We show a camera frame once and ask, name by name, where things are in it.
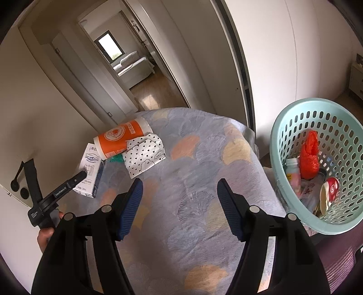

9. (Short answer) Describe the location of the clear plastic bottle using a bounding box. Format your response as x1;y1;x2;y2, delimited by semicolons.
301;170;326;210

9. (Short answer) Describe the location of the fan pattern tablecloth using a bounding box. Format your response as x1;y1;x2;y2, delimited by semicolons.
64;107;287;295

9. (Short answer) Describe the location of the pink label bottle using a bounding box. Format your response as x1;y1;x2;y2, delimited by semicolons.
285;157;302;195

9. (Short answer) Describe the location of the pink striped cloth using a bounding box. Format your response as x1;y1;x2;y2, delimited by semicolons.
309;230;363;295

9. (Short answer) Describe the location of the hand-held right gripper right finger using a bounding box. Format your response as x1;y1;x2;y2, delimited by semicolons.
217;178;331;295

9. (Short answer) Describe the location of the red white paper cup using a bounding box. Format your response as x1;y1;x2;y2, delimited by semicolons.
319;177;340;217

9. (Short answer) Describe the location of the person's left hand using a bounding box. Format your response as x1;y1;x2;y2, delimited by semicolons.
37;212;64;253

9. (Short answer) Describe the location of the dark vertical door frame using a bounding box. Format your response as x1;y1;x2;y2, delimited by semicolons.
211;0;256;131

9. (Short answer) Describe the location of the white wardrobe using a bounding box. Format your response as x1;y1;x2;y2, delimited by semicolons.
224;0;363;125

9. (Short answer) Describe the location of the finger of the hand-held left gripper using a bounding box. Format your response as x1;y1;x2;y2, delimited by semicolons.
23;159;43;206
39;170;87;211

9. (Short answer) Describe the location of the white room door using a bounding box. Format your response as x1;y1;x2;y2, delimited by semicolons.
0;25;112;216

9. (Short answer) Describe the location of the small beige cabinet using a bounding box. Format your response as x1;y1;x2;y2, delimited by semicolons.
349;62;363;98

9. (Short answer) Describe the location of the red plastic bag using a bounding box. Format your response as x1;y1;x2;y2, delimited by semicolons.
300;130;320;180

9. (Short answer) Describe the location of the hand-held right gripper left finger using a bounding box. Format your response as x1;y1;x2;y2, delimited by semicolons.
38;178;144;295

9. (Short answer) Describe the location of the orange white paper cup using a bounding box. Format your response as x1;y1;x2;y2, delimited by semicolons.
93;118;154;161

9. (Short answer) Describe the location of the white bed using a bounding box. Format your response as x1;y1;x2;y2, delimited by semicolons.
112;51;155;87

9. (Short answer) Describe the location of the bedroom window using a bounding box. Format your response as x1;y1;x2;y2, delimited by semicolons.
95;31;125;61

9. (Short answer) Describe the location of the small blue white carton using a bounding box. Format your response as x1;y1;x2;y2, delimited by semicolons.
73;143;107;198

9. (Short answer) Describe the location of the mint green plastic basket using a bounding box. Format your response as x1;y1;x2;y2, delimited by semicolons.
269;98;363;234

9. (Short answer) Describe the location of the black door handle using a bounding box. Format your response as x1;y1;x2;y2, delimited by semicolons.
10;161;25;191

